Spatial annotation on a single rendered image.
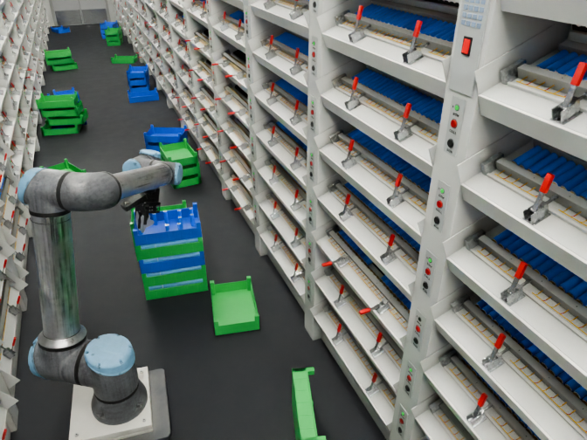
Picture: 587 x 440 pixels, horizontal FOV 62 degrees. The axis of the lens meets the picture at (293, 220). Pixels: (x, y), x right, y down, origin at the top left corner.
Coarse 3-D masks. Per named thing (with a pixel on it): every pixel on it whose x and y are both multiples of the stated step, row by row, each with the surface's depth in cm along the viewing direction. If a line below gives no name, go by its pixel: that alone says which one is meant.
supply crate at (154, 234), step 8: (184, 208) 241; (160, 216) 240; (168, 216) 241; (176, 216) 242; (184, 216) 243; (136, 224) 236; (160, 224) 238; (176, 224) 238; (184, 224) 238; (200, 224) 225; (136, 232) 219; (144, 232) 231; (152, 232) 231; (160, 232) 222; (168, 232) 223; (176, 232) 224; (184, 232) 225; (192, 232) 226; (200, 232) 227; (136, 240) 221; (144, 240) 222; (152, 240) 223; (160, 240) 224; (168, 240) 225
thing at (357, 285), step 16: (336, 224) 187; (320, 240) 188; (336, 256) 178; (352, 272) 169; (352, 288) 168; (368, 288) 162; (368, 304) 157; (384, 320) 150; (400, 320) 148; (400, 336) 144
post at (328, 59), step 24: (312, 0) 151; (336, 0) 146; (312, 24) 154; (336, 120) 166; (312, 144) 173; (312, 192) 182; (312, 240) 192; (312, 264) 197; (312, 288) 203; (312, 336) 215
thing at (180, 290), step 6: (204, 282) 242; (144, 288) 235; (162, 288) 238; (168, 288) 238; (174, 288) 239; (180, 288) 240; (186, 288) 241; (192, 288) 242; (198, 288) 243; (204, 288) 244; (150, 294) 238; (156, 294) 239; (162, 294) 239; (168, 294) 240; (174, 294) 241; (180, 294) 242
